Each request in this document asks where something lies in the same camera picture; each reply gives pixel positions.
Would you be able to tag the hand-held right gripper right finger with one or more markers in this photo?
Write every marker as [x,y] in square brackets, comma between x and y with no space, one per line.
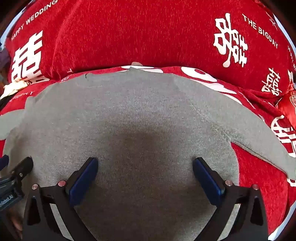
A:
[208,180]

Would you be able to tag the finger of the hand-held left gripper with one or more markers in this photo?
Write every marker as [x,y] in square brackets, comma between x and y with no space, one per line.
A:
[24,165]
[3,163]

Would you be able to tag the cream cloth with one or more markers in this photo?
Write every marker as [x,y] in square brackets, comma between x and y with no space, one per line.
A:
[14,86]

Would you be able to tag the grey knit garment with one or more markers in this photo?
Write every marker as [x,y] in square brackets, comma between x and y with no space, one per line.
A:
[148,115]

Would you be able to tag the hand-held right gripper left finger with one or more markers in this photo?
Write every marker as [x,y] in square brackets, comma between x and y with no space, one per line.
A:
[83,179]

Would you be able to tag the red printed sofa blanket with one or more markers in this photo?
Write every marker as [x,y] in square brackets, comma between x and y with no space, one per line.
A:
[143,34]

